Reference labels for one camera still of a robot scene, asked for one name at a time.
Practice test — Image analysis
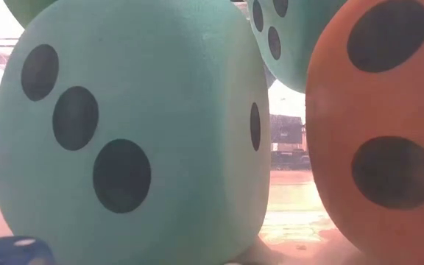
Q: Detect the large teal foam die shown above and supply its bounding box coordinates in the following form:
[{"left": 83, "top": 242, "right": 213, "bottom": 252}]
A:
[
  {"left": 247, "top": 0, "right": 347, "bottom": 94},
  {"left": 0, "top": 0, "right": 272, "bottom": 265}
]

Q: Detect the large orange foam die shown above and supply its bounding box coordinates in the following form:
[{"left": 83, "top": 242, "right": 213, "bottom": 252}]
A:
[{"left": 305, "top": 0, "right": 424, "bottom": 265}]

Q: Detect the large green foam die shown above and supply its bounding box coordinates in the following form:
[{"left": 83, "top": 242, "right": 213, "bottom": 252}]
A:
[{"left": 2, "top": 0, "right": 57, "bottom": 29}]

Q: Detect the small blue die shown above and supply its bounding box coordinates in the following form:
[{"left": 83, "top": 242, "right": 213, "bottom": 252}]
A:
[{"left": 0, "top": 236, "right": 57, "bottom": 265}]

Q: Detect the black background machine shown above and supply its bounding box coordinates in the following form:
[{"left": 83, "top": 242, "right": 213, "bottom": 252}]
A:
[{"left": 269, "top": 113, "right": 311, "bottom": 171}]

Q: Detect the clear plastic container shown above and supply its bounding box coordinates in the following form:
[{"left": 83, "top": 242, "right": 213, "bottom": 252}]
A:
[{"left": 0, "top": 171, "right": 367, "bottom": 265}]

